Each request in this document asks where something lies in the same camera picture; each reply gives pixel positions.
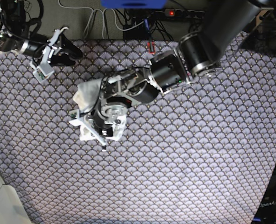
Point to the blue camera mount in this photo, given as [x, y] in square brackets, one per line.
[134, 4]

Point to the fan-patterned grey tablecloth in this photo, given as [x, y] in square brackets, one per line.
[201, 154]

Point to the black robot arm left side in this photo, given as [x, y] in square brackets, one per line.
[197, 54]

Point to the white printed T-shirt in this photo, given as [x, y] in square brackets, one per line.
[87, 97]

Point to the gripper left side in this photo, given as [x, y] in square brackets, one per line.
[110, 119]

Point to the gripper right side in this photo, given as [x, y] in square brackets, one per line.
[33, 45]

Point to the black power strip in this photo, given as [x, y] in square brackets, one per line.
[181, 13]

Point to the red table clamp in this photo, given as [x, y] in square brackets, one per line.
[151, 47]

